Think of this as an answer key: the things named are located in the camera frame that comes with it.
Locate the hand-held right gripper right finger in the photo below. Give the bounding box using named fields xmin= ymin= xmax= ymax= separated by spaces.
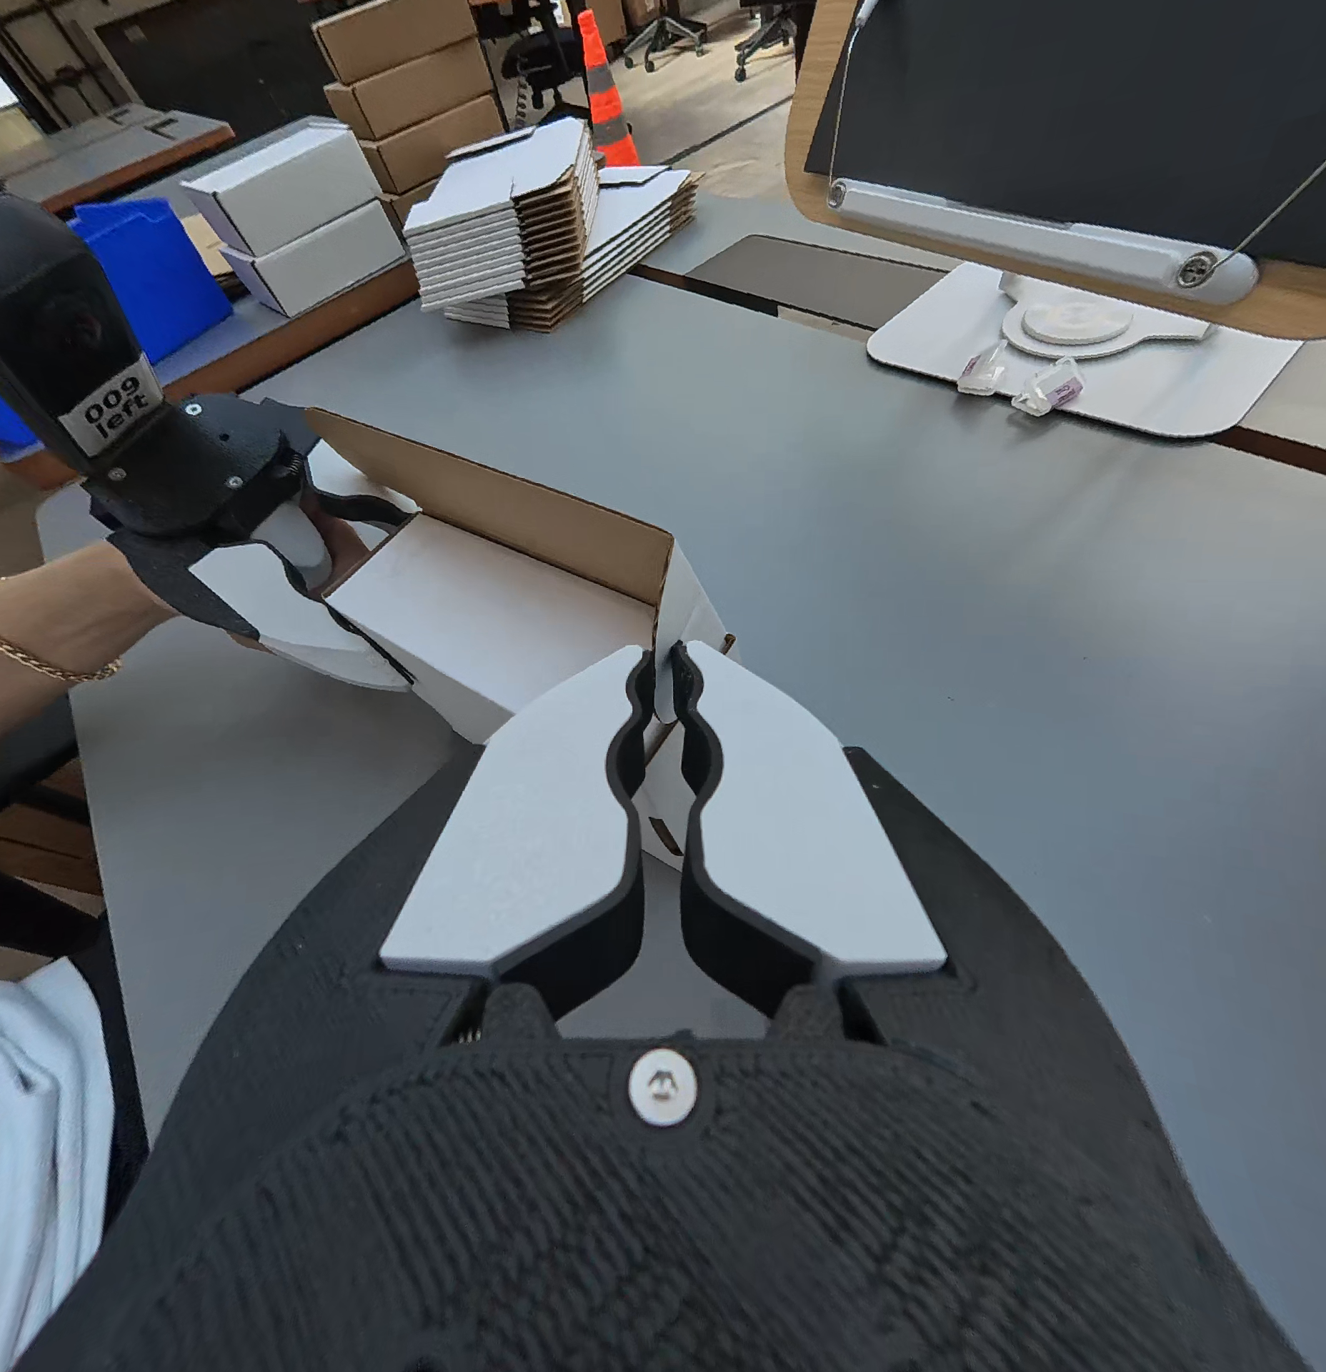
xmin=668 ymin=638 xmax=949 ymax=1020

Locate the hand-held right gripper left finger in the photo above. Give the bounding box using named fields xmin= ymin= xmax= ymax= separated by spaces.
xmin=378 ymin=643 xmax=659 ymax=1025

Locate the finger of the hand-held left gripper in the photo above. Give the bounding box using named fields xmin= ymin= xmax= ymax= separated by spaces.
xmin=281 ymin=434 xmax=422 ymax=532
xmin=189 ymin=508 xmax=417 ymax=692

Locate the white cardboard box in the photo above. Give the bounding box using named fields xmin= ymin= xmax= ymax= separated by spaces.
xmin=221 ymin=197 xmax=408 ymax=319
xmin=299 ymin=407 xmax=742 ymax=872
xmin=180 ymin=118 xmax=384 ymax=254

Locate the person's left forearm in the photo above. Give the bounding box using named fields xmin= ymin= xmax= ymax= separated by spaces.
xmin=0 ymin=626 xmax=118 ymax=753

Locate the closed white cardboard box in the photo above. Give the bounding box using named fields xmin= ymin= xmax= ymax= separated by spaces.
xmin=180 ymin=118 xmax=384 ymax=254
xmin=221 ymin=197 xmax=408 ymax=319

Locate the brown cardboard box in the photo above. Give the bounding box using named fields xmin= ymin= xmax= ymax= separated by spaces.
xmin=324 ymin=37 xmax=499 ymax=140
xmin=357 ymin=94 xmax=510 ymax=195
xmin=314 ymin=0 xmax=484 ymax=84

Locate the person's left hand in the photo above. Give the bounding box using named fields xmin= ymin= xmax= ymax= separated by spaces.
xmin=0 ymin=540 xmax=183 ymax=668

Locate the blue plastic bin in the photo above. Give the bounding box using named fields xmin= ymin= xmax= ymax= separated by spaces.
xmin=68 ymin=197 xmax=237 ymax=362

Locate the stack of flat cardboard boxes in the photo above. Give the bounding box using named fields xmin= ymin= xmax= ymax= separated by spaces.
xmin=403 ymin=118 xmax=702 ymax=334

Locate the black office chair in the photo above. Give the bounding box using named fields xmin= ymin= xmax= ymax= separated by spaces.
xmin=501 ymin=32 xmax=563 ymax=135
xmin=620 ymin=0 xmax=709 ymax=72
xmin=731 ymin=0 xmax=795 ymax=82

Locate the orange traffic cone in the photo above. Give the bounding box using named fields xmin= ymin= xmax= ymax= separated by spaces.
xmin=577 ymin=10 xmax=642 ymax=168

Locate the person's white garment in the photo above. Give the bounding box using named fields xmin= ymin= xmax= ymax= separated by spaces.
xmin=0 ymin=954 xmax=118 ymax=1372

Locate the white monitor stand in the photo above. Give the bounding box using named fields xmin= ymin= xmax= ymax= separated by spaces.
xmin=828 ymin=176 xmax=1307 ymax=439

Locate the wood-framed dark monitor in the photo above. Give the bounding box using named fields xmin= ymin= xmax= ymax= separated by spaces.
xmin=786 ymin=0 xmax=1326 ymax=345

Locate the gold chain bracelet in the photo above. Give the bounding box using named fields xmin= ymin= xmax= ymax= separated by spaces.
xmin=0 ymin=616 xmax=123 ymax=685

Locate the grey desk cable flap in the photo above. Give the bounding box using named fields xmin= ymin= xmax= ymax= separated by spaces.
xmin=683 ymin=233 xmax=948 ymax=331

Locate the thin monitor cable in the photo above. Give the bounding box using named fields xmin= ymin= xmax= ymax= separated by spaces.
xmin=826 ymin=0 xmax=874 ymax=194
xmin=1219 ymin=133 xmax=1326 ymax=261

